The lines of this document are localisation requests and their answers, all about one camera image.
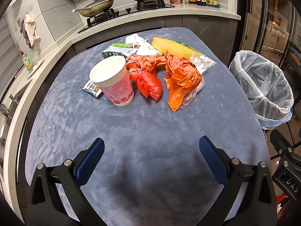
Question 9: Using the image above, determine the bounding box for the oatmeal snack packet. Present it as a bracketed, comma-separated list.
[81, 80, 102, 98]

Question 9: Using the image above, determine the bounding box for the clear plastic bag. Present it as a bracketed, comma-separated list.
[180, 54, 217, 109]

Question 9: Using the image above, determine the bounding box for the orange plastic bag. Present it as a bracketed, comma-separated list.
[164, 51, 202, 112]

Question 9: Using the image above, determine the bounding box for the pink paper cup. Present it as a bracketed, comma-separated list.
[89, 56, 134, 107]

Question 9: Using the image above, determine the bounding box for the red plastic bag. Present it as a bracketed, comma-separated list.
[129, 70, 163, 101]

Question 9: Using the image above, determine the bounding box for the yellow sponge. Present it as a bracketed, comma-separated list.
[151, 37, 201, 60]

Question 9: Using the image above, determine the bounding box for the green carton box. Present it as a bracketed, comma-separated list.
[101, 43, 138, 59]

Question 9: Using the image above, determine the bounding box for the orange wrapper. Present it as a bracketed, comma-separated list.
[125, 55, 167, 76]

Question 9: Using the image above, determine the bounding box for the white tissue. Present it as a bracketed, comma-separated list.
[125, 33, 162, 58]

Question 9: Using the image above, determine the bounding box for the trash bin with white liner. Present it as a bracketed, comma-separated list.
[229, 50, 294, 130]

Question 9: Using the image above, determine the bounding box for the sink faucet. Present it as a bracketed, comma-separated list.
[1, 94, 19, 118]

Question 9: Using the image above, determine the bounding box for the blue-grey table cloth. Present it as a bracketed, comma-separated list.
[25, 42, 270, 225]

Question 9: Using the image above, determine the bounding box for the green dish soap bottle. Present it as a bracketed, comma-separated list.
[20, 51, 34, 71]

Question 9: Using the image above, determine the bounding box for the hanging pink towel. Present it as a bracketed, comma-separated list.
[20, 14, 41, 49]

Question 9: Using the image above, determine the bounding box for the blue tray with jars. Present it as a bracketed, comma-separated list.
[206, 0, 220, 8]

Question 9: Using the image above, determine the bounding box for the steel frying pan with lid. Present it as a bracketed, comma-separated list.
[72, 0, 114, 17]

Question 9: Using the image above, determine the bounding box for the black gas stove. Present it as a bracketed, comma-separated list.
[78, 0, 174, 33]

